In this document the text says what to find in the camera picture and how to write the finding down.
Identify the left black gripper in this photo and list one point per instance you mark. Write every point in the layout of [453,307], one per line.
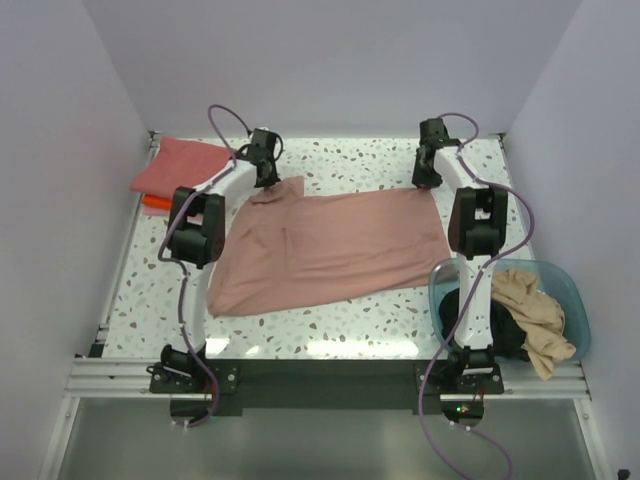
[272,178]

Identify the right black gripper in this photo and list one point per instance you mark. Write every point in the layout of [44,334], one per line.
[421,179]

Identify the dusty pink printed t-shirt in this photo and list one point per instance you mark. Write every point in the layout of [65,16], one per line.
[288,250]

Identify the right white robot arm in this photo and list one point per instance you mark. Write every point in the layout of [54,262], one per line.
[476,233]

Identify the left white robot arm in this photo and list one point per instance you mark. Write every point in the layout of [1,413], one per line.
[197,231]

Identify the folded salmon pink t-shirt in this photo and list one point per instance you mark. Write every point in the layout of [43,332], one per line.
[180,163]

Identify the folded orange t-shirt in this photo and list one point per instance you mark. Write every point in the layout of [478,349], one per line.
[156,202]

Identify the translucent blue plastic bin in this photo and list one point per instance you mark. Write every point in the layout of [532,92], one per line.
[552,280]

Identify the beige t-shirt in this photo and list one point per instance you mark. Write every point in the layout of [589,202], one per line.
[538,315]

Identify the black t-shirt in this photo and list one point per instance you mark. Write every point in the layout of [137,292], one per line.
[508,337]

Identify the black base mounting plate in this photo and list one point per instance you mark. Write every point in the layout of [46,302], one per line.
[229,387]

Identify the aluminium front rail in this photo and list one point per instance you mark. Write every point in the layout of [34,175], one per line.
[128,378]

